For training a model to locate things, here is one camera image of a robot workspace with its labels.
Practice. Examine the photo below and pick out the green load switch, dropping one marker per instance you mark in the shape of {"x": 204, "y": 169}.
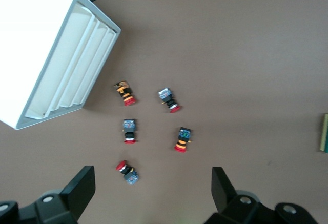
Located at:
{"x": 325, "y": 134}

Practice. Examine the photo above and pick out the red pushbutton with grey body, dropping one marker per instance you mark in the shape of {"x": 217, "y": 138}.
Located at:
{"x": 169, "y": 99}
{"x": 128, "y": 172}
{"x": 130, "y": 131}

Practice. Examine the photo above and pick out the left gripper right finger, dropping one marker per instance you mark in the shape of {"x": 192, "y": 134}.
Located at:
{"x": 225, "y": 195}

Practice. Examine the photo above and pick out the red pushbutton with orange body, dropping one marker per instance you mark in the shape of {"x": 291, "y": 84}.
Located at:
{"x": 124, "y": 93}

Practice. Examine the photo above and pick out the red pushbutton with orange stripes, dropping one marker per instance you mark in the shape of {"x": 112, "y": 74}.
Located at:
{"x": 183, "y": 139}

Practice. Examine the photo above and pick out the white slotted organizer box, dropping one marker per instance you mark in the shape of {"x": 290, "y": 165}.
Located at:
{"x": 38, "y": 42}

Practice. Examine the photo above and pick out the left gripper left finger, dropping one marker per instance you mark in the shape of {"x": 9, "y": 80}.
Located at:
{"x": 77, "y": 193}

